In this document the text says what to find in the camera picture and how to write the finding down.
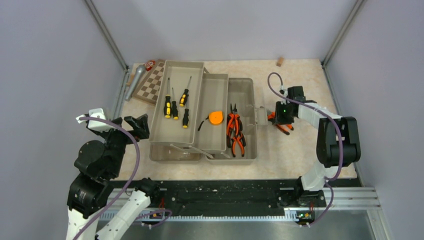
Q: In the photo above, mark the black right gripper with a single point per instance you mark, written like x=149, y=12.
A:
x=279, y=118

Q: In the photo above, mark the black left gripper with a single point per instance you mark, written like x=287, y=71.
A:
x=140, y=123

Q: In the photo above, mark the large orange combination pliers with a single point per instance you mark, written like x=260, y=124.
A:
x=284, y=128

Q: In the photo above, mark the black yellow large screwdriver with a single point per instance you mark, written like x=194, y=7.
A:
x=167, y=110

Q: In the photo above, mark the orange long-nose pliers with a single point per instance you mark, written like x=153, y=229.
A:
x=235, y=121

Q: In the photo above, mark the small orange needle-nose pliers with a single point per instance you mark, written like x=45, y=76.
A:
x=238, y=140

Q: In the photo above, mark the black yellow small screwdriver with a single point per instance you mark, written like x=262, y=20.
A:
x=184, y=97

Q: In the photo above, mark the translucent beige tool box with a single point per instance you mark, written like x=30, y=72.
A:
x=208, y=92

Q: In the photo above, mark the orange tape measure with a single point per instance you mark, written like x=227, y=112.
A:
x=215, y=118

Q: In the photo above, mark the orange diagonal cutting pliers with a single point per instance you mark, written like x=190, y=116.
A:
x=228, y=129

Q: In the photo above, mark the orange black end pliers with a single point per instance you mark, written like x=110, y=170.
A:
x=229, y=140

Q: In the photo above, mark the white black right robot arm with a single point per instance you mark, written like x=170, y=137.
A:
x=337, y=143

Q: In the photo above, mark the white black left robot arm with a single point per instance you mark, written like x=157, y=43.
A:
x=98, y=163

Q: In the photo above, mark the black yellow medium screwdriver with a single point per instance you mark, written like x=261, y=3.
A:
x=174, y=108

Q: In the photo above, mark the wooden chessboard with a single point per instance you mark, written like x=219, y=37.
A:
x=148, y=87

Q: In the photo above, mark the black yellow long screwdriver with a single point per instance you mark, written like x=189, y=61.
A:
x=185, y=119

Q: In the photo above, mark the small wooden block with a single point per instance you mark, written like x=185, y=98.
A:
x=280, y=61

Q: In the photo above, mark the red small snack packet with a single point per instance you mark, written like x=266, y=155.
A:
x=149, y=65

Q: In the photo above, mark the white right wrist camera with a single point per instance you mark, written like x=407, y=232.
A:
x=283, y=91

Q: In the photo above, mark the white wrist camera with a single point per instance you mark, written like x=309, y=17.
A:
x=283, y=91
x=91, y=120

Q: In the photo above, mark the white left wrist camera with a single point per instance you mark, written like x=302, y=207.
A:
x=91, y=120

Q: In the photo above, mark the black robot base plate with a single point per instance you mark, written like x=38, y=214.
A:
x=233, y=198

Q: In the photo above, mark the aluminium frame rail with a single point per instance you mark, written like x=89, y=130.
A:
x=342, y=199

